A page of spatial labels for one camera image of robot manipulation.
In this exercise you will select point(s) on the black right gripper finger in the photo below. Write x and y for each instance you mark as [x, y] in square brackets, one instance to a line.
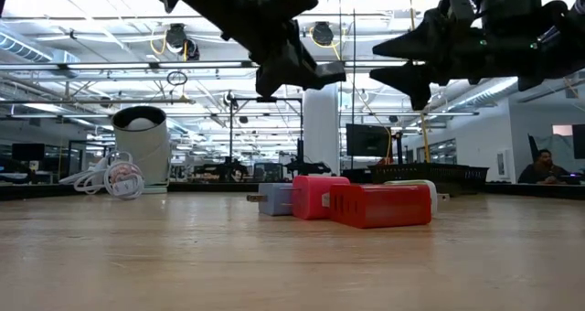
[420, 43]
[411, 75]

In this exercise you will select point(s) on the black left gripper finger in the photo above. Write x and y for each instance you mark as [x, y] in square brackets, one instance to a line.
[320, 75]
[272, 81]

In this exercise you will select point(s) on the grey-blue wall charger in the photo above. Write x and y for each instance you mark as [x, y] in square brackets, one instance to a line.
[276, 200]

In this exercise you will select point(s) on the pink wall charger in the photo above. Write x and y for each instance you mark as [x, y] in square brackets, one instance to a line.
[313, 196]

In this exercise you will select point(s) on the white wall charger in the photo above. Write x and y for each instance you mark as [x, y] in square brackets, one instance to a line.
[433, 198]

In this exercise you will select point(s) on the red multi-port charger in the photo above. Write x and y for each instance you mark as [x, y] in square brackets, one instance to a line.
[379, 206]

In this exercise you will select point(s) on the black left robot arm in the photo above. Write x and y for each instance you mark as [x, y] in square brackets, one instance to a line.
[205, 0]

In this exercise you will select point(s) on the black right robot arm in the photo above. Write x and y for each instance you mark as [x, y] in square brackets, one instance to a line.
[507, 4]

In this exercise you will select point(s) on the black background robot arm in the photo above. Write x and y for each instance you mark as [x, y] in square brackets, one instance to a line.
[224, 169]
[306, 168]

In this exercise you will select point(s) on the black office chair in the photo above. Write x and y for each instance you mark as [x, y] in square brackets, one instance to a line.
[533, 146]

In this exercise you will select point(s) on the white pillar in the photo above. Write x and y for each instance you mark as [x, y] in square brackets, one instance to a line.
[321, 132]

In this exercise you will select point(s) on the black monitor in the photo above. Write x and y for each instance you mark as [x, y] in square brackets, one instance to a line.
[27, 152]
[579, 142]
[368, 141]

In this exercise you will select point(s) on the black mesh basket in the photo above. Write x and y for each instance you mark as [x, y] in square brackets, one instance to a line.
[429, 173]

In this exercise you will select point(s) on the person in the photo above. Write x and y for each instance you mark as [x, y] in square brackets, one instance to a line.
[544, 167]

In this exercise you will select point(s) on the white ball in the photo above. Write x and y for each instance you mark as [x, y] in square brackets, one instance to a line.
[141, 125]

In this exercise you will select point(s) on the white cylindrical holder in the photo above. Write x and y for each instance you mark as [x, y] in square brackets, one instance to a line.
[146, 151]

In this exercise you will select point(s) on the black metal frame stand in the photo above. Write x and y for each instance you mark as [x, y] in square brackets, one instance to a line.
[231, 132]

